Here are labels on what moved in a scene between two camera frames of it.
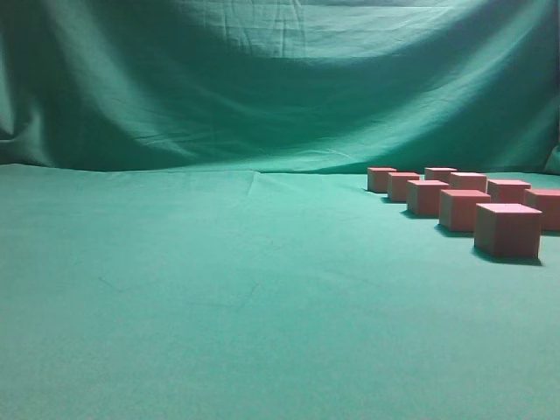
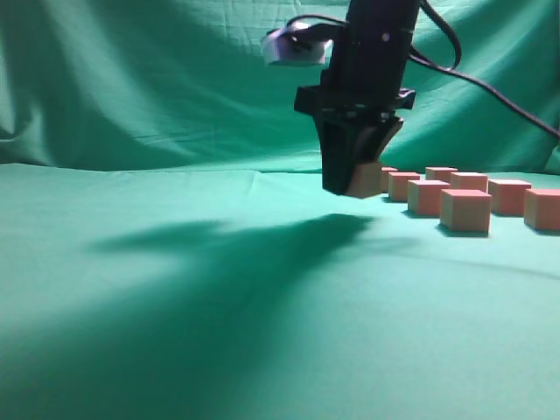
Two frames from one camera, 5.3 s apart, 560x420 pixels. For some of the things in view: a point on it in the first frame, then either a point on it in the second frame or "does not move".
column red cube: (548, 201) does not move
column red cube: (423, 196) does not move
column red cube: (457, 208) does not move
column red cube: (507, 229) -> (366, 181)
